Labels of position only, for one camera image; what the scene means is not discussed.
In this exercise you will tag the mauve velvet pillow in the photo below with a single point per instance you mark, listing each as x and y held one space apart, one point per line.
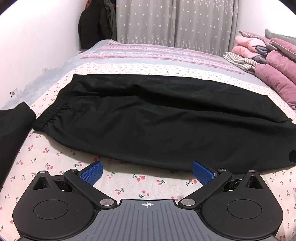
277 74

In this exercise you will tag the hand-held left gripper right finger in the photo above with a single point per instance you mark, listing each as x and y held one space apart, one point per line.
204 173

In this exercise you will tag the grey-blue folded cloth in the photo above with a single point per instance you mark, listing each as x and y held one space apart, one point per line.
261 53

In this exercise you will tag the black hanging jacket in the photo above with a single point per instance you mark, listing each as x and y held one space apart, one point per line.
90 30

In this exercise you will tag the grey star print curtain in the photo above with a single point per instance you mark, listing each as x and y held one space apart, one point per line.
175 20

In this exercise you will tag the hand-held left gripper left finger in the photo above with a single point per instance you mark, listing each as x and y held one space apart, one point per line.
93 172

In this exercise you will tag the pink striped bed cover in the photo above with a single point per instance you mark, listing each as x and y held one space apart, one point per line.
148 52

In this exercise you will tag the folded black cloth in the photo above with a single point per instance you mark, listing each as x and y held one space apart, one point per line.
13 134

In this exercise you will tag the black pants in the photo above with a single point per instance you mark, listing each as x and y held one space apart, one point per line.
152 120

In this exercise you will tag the cherry print bed sheet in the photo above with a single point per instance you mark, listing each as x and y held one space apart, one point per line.
138 183

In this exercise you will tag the grey hanging jacket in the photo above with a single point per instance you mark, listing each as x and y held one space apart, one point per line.
111 18

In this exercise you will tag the striped cloth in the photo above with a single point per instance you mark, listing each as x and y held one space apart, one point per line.
240 61

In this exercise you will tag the grey pillow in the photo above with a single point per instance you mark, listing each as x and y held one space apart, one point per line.
277 36

